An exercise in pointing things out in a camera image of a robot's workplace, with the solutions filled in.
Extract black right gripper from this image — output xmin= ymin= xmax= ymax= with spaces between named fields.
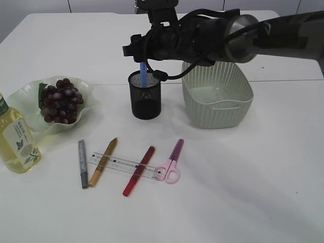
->
xmin=123 ymin=30 xmax=154 ymax=63

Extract blue scissors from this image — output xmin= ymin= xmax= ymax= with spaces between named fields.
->
xmin=140 ymin=62 xmax=147 ymax=88

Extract purple grape bunch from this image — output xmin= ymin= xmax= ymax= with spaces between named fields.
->
xmin=38 ymin=77 xmax=84 ymax=125

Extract yellow tea bottle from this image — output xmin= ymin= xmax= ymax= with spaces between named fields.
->
xmin=1 ymin=96 xmax=41 ymax=174

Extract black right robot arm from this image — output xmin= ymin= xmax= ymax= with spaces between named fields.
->
xmin=123 ymin=9 xmax=323 ymax=71

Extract black mesh pen holder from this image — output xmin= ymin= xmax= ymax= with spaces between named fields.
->
xmin=128 ymin=70 xmax=161 ymax=120

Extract green plastic woven basket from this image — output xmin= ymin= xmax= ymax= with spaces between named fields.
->
xmin=182 ymin=62 xmax=254 ymax=129

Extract gold marker pen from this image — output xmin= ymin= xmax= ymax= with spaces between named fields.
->
xmin=89 ymin=137 xmax=118 ymax=187

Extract grey marker pen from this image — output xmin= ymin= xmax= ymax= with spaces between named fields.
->
xmin=78 ymin=140 xmax=89 ymax=189

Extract clear plastic ruler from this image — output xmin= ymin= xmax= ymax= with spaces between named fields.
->
xmin=88 ymin=152 xmax=158 ymax=180

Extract red marker pen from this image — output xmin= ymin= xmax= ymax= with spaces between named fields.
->
xmin=123 ymin=146 xmax=155 ymax=197

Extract pale green wavy plate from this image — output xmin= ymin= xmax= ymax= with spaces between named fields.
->
xmin=6 ymin=75 xmax=97 ymax=134

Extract pink purple scissors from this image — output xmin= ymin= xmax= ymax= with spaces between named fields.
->
xmin=154 ymin=139 xmax=184 ymax=184

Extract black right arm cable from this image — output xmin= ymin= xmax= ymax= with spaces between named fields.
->
xmin=144 ymin=20 xmax=261 ymax=82

